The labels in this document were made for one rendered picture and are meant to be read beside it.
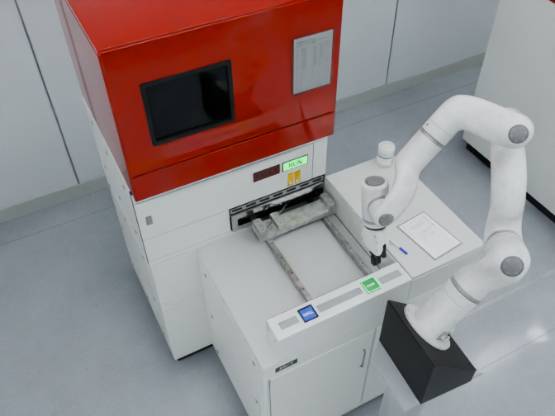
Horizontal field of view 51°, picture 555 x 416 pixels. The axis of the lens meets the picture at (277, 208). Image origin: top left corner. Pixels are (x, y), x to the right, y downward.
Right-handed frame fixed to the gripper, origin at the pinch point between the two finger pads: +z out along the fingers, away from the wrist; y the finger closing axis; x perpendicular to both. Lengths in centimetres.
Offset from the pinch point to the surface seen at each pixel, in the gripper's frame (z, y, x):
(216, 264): 19, -52, -42
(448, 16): 13, -214, 215
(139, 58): -75, -39, -54
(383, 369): 33.8, 17.0, -9.1
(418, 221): 10.8, -19.9, 34.0
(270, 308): 25.2, -23.2, -32.1
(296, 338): 19.1, 0.4, -33.2
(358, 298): 15.6, -1.0, -6.8
